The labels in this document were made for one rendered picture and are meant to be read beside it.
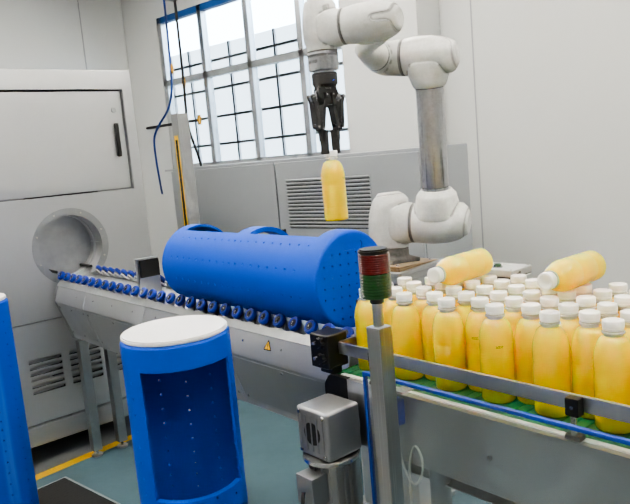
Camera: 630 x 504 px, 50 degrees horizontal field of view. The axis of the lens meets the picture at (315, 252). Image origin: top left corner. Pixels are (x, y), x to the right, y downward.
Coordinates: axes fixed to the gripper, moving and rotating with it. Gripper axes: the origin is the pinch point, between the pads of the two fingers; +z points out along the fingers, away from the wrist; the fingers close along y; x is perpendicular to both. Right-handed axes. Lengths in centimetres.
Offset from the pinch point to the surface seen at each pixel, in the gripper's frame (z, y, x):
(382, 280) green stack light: 28, 43, 59
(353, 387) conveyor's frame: 60, 29, 33
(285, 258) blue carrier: 32.1, 18.5, -3.2
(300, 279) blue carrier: 37.3, 20.4, 5.1
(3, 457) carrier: 103, 77, -106
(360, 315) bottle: 44, 23, 31
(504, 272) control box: 39, -18, 46
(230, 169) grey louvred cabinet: 10, -119, -231
